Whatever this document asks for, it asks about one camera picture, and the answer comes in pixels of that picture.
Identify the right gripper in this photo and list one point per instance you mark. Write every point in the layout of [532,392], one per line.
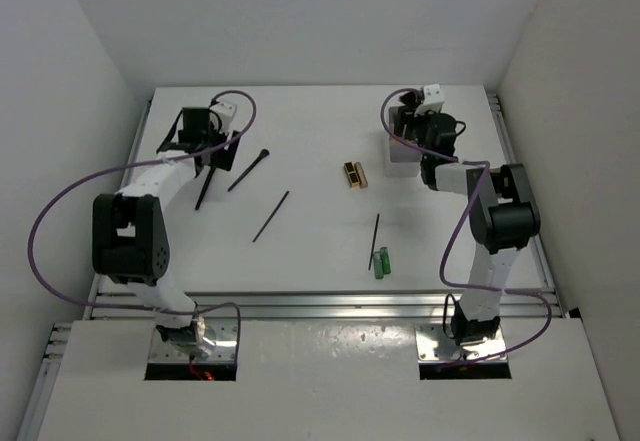
[405,117]

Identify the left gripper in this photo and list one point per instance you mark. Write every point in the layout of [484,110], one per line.
[221,159]

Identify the black powder brush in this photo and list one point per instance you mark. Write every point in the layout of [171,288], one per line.
[205,187]

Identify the white three-compartment organizer box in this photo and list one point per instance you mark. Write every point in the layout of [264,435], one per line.
[401,161]

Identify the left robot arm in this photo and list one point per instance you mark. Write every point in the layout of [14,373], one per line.
[129,239]

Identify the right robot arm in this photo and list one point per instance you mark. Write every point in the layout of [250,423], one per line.
[501,211]

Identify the black small round brush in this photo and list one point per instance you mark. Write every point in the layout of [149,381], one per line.
[264,153]

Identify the black thin pencil left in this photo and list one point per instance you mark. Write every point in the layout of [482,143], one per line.
[271,216]

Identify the black thin pencil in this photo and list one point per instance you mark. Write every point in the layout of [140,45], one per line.
[271,216]
[373,241]

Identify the rose gold lipstick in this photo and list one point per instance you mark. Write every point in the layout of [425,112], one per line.
[363,182]

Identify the black gold lipstick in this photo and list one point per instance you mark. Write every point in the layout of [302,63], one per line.
[352,175]

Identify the black thin pencil right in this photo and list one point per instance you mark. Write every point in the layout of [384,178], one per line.
[373,241]

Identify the green tube left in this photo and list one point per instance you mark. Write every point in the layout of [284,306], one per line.
[377,265]

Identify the green tube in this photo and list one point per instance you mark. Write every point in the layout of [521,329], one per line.
[377,265]
[385,260]

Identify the green tube right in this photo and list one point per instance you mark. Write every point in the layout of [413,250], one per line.
[385,260]

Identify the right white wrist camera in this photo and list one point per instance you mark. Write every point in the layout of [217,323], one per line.
[431,99]

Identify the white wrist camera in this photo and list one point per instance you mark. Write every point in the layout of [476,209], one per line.
[431,99]
[222,115]

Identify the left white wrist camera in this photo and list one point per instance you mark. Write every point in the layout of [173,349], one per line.
[222,115]

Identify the aluminium rail front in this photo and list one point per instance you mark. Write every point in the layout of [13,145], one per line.
[353,306]

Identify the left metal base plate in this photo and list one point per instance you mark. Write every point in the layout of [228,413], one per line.
[220,341]

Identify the metal base plate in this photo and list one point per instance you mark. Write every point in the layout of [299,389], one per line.
[220,341]
[434,347]

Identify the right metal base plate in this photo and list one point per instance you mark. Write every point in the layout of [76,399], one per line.
[434,347]

